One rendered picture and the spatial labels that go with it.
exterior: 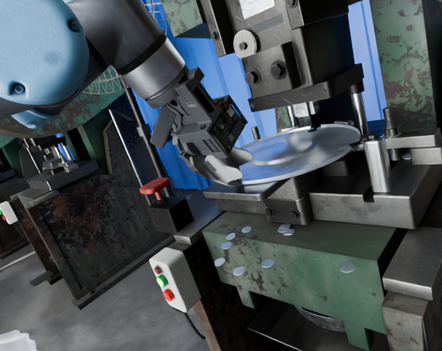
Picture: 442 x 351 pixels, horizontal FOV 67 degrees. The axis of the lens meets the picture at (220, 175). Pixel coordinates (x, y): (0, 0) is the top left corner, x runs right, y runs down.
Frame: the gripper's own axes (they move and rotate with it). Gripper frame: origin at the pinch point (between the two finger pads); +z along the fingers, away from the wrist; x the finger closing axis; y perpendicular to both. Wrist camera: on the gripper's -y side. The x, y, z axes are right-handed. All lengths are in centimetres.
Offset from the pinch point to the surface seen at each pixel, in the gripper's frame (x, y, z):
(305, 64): 22.8, 7.9, -4.3
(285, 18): 26.4, 6.0, -12.0
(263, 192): -2.3, 7.3, 0.5
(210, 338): -19.8, -23.6, 38.9
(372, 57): 125, -20, 58
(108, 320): -28, -119, 74
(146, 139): 39, -84, 18
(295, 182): 6.5, 5.4, 9.0
